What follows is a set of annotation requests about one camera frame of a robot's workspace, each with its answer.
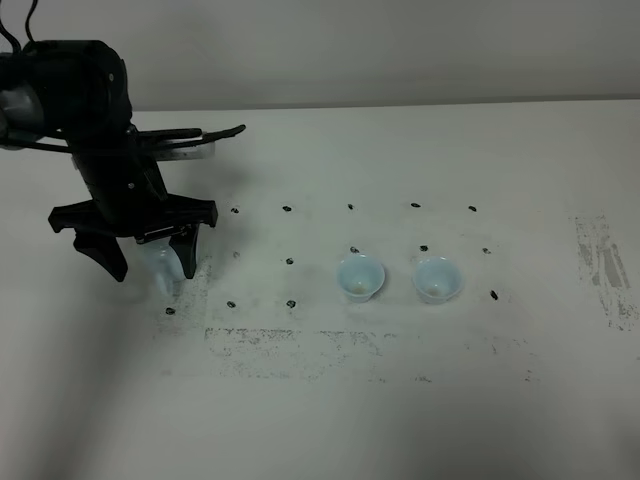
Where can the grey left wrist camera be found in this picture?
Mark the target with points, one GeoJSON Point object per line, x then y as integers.
{"type": "Point", "coordinates": [197, 152]}

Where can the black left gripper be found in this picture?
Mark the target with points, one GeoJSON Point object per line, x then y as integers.
{"type": "Point", "coordinates": [129, 198]}

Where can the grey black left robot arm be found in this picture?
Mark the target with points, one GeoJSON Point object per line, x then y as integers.
{"type": "Point", "coordinates": [72, 97]}

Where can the right pale blue tea cup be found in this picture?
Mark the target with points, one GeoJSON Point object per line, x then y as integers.
{"type": "Point", "coordinates": [437, 280]}

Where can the left pale blue tea cup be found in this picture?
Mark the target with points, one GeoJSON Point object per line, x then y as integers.
{"type": "Point", "coordinates": [359, 277]}

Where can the pale blue tea cup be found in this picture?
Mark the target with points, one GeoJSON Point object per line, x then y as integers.
{"type": "Point", "coordinates": [437, 280]}
{"type": "Point", "coordinates": [359, 277]}

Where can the pale blue porcelain teapot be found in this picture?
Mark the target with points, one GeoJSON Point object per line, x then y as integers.
{"type": "Point", "coordinates": [164, 265]}

